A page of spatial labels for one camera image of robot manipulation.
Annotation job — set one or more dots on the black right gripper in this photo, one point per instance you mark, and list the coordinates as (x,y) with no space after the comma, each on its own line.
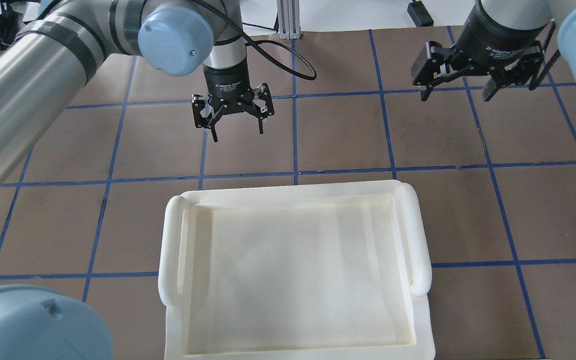
(497,35)

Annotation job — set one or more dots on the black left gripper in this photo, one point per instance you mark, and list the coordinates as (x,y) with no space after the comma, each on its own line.
(228,83)

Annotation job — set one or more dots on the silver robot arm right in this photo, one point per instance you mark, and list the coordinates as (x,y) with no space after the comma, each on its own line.
(558,38)

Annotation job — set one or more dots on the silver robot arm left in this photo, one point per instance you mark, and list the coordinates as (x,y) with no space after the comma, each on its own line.
(51,60)

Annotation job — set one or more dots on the black power adapter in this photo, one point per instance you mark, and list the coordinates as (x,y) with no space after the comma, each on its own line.
(419,14)

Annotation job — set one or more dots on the white plastic tray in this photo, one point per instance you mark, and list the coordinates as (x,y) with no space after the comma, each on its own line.
(336,271)

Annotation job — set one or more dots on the aluminium frame post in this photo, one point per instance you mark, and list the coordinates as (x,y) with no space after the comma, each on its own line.
(288,19)

